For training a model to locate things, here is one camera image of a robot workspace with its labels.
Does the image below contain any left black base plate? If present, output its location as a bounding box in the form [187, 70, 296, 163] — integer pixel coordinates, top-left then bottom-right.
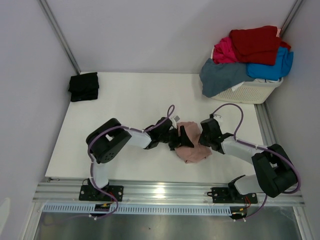
[78, 185, 124, 202]

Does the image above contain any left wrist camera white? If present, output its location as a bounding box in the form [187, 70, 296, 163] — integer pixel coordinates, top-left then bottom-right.
[170, 115, 180, 123]

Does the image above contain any white laundry basket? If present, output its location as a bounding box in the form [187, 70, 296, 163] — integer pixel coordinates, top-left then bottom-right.
[212, 78, 284, 104]

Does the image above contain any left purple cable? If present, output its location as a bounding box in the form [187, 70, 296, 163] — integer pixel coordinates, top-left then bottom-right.
[87, 104, 176, 221]

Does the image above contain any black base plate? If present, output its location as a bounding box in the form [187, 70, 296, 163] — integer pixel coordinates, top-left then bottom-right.
[78, 185, 124, 202]
[206, 187, 258, 204]

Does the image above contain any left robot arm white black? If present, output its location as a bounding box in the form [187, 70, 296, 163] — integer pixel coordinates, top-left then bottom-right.
[85, 117, 195, 201]

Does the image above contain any grey blue t shirt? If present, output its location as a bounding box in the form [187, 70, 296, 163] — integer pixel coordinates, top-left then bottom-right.
[199, 58, 255, 98]

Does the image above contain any white slotted cable duct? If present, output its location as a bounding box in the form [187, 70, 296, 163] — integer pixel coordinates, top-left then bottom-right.
[42, 203, 232, 216]

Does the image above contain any purple cable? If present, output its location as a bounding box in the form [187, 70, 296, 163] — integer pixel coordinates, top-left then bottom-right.
[209, 103, 302, 222]
[87, 104, 176, 221]

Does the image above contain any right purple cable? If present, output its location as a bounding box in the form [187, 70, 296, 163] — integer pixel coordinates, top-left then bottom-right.
[209, 103, 302, 222]

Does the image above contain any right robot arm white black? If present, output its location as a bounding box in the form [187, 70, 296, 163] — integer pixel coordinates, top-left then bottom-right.
[199, 118, 299, 202]

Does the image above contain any folded black t shirt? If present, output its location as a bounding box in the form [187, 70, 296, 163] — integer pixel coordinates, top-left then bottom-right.
[68, 72, 100, 102]

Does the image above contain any bright blue t shirt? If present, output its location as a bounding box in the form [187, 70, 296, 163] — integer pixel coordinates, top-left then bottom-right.
[245, 46, 294, 81]

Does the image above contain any magenta t shirt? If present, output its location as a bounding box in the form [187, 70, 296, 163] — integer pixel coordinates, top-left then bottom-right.
[212, 36, 239, 64]

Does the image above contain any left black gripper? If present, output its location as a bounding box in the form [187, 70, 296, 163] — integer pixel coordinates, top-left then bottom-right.
[158, 126, 194, 152]

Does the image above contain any dark red t shirt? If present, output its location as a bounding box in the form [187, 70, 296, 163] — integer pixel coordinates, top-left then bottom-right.
[228, 25, 291, 66]

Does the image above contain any pink t shirt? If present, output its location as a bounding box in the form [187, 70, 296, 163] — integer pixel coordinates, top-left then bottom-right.
[175, 121, 212, 164]

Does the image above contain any white t shirt in basket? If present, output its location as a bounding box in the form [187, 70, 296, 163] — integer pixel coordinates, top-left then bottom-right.
[254, 77, 284, 84]

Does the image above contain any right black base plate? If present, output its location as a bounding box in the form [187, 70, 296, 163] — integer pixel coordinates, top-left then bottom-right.
[206, 187, 258, 204]

